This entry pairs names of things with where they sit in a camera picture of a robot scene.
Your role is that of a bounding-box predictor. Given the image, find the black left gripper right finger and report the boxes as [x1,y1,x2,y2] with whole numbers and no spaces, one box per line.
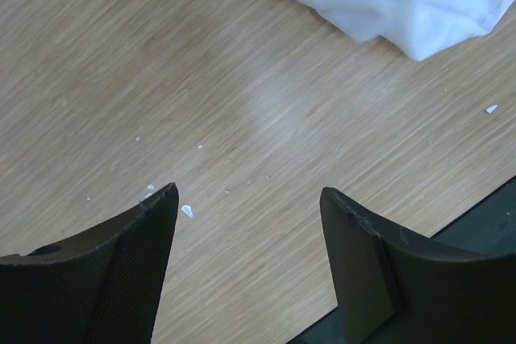
[320,188,515,343]

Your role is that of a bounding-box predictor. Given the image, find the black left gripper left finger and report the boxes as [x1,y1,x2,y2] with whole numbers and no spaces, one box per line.
[1,183,179,343]

